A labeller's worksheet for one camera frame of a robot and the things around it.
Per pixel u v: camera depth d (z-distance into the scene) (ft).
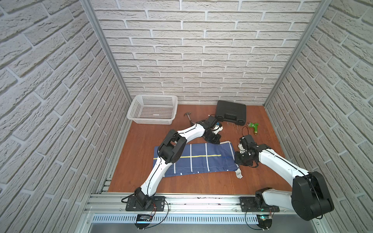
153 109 3.50
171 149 1.99
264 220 2.33
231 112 3.61
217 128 2.89
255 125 3.45
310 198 1.33
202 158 2.94
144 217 2.28
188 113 3.71
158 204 2.43
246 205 2.42
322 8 2.28
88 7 2.28
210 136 2.85
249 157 2.09
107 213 2.33
